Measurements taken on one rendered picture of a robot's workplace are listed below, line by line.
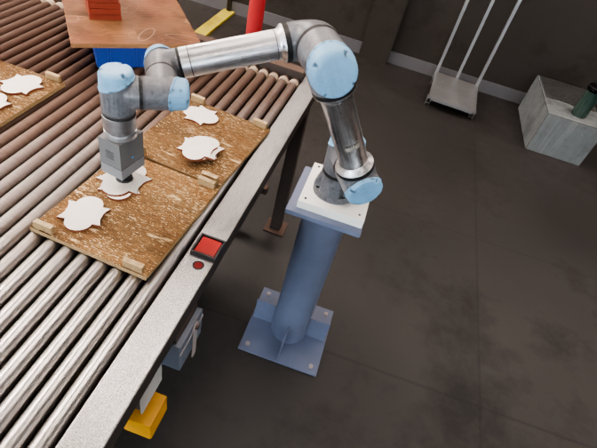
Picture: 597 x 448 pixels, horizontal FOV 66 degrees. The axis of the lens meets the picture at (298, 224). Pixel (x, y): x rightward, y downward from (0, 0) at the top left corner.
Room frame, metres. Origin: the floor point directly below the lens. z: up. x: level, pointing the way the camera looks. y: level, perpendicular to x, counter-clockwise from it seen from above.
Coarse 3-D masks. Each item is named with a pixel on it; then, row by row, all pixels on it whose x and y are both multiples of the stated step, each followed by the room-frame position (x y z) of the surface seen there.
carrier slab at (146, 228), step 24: (168, 168) 1.13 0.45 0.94; (72, 192) 0.91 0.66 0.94; (96, 192) 0.94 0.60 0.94; (144, 192) 0.99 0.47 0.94; (168, 192) 1.02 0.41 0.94; (192, 192) 1.05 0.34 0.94; (216, 192) 1.08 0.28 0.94; (48, 216) 0.80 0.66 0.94; (120, 216) 0.87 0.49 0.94; (144, 216) 0.90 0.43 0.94; (168, 216) 0.92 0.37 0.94; (192, 216) 0.95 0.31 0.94; (72, 240) 0.75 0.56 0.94; (96, 240) 0.77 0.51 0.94; (120, 240) 0.79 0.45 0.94; (144, 240) 0.81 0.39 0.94; (168, 240) 0.83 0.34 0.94; (120, 264) 0.71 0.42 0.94
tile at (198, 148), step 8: (200, 136) 1.30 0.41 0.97; (184, 144) 1.23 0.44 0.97; (192, 144) 1.24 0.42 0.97; (200, 144) 1.25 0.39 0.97; (208, 144) 1.26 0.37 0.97; (184, 152) 1.19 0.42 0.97; (192, 152) 1.20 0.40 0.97; (200, 152) 1.21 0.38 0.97; (208, 152) 1.22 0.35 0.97; (192, 160) 1.16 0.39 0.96; (200, 160) 1.18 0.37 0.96
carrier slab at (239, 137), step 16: (176, 112) 1.45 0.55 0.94; (224, 112) 1.54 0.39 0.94; (160, 128) 1.32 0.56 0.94; (176, 128) 1.35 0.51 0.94; (192, 128) 1.38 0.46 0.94; (208, 128) 1.40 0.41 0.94; (224, 128) 1.43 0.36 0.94; (240, 128) 1.46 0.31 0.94; (256, 128) 1.49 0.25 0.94; (144, 144) 1.21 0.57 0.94; (160, 144) 1.24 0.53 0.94; (176, 144) 1.26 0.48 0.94; (224, 144) 1.33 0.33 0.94; (240, 144) 1.36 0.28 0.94; (256, 144) 1.39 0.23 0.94; (160, 160) 1.15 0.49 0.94; (176, 160) 1.18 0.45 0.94; (208, 160) 1.22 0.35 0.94; (224, 160) 1.25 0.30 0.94; (240, 160) 1.27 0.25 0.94; (192, 176) 1.12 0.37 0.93; (224, 176) 1.16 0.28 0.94
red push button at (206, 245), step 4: (204, 236) 0.89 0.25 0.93; (204, 240) 0.88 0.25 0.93; (208, 240) 0.88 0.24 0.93; (212, 240) 0.88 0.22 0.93; (200, 244) 0.86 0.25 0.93; (204, 244) 0.86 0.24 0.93; (208, 244) 0.86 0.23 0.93; (212, 244) 0.87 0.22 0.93; (216, 244) 0.87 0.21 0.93; (220, 244) 0.88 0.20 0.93; (196, 248) 0.84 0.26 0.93; (200, 248) 0.84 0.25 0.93; (204, 248) 0.85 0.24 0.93; (208, 248) 0.85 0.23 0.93; (212, 248) 0.85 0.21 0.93; (216, 248) 0.86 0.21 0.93; (204, 252) 0.83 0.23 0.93; (208, 252) 0.83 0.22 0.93; (212, 252) 0.84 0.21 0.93; (216, 252) 0.84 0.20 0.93; (212, 256) 0.83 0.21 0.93
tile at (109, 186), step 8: (144, 168) 0.92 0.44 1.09; (104, 176) 0.85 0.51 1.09; (112, 176) 0.86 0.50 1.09; (136, 176) 0.88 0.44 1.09; (144, 176) 0.89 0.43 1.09; (104, 184) 0.82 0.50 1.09; (112, 184) 0.83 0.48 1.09; (120, 184) 0.84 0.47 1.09; (128, 184) 0.85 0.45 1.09; (136, 184) 0.86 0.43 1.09; (144, 184) 0.87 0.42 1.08; (104, 192) 0.80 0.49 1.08; (112, 192) 0.80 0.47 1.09; (120, 192) 0.81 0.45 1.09; (128, 192) 0.82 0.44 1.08; (136, 192) 0.83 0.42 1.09
